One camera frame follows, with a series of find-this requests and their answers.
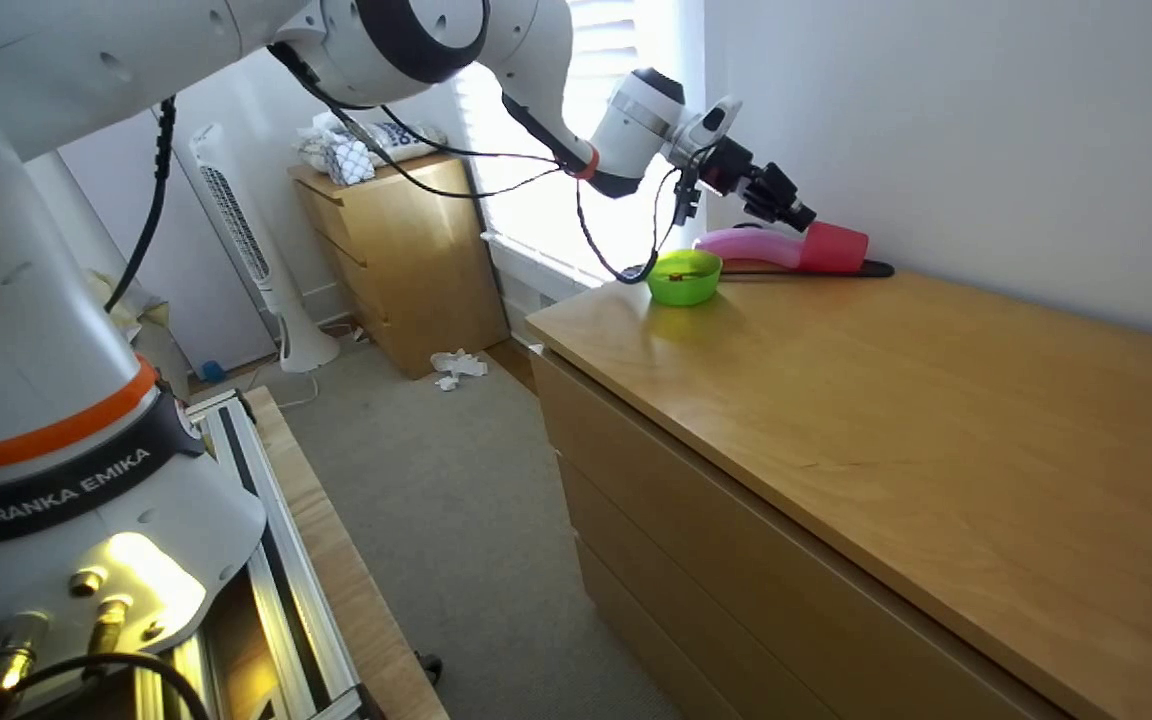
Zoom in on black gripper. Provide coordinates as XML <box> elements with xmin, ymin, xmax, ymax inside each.
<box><xmin>663</xmin><ymin>130</ymin><xmax>822</xmax><ymax>235</ymax></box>

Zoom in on wooden chest of drawers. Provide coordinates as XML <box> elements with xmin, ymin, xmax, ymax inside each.
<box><xmin>523</xmin><ymin>256</ymin><xmax>1152</xmax><ymax>720</ymax></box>

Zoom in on light pink curved plastic toy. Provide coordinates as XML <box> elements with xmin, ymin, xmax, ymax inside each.
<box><xmin>692</xmin><ymin>220</ymin><xmax>809</xmax><ymax>273</ymax></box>

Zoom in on green plastic bowl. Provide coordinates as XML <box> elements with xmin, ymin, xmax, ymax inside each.
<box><xmin>643</xmin><ymin>243</ymin><xmax>728</xmax><ymax>312</ymax></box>

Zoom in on white window blinds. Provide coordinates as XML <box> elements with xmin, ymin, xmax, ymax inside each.
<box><xmin>447</xmin><ymin>0</ymin><xmax>708</xmax><ymax>292</ymax></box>

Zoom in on crumpled white paper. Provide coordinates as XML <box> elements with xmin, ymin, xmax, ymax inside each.
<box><xmin>423</xmin><ymin>345</ymin><xmax>495</xmax><ymax>395</ymax></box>

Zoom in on small wooden bedside cabinet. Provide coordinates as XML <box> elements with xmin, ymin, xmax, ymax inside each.
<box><xmin>287</xmin><ymin>149</ymin><xmax>518</xmax><ymax>385</ymax></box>

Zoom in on white crumpled tissue wad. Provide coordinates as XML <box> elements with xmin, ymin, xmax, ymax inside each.
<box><xmin>298</xmin><ymin>106</ymin><xmax>384</xmax><ymax>188</ymax></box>

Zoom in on white tower fan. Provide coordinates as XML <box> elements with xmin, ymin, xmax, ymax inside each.
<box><xmin>173</xmin><ymin>121</ymin><xmax>343</xmax><ymax>381</ymax></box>

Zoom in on wooden platform plank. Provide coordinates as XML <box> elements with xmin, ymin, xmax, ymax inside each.
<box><xmin>238</xmin><ymin>385</ymin><xmax>457</xmax><ymax>720</ymax></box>

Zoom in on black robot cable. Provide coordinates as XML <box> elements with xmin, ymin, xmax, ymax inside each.
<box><xmin>99</xmin><ymin>35</ymin><xmax>690</xmax><ymax>314</ymax></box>

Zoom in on aluminium platform frame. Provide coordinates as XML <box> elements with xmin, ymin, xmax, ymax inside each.
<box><xmin>127</xmin><ymin>388</ymin><xmax>368</xmax><ymax>720</ymax></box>

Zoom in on black base cable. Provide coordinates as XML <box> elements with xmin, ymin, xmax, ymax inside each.
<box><xmin>0</xmin><ymin>647</ymin><xmax>216</xmax><ymax>720</ymax></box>

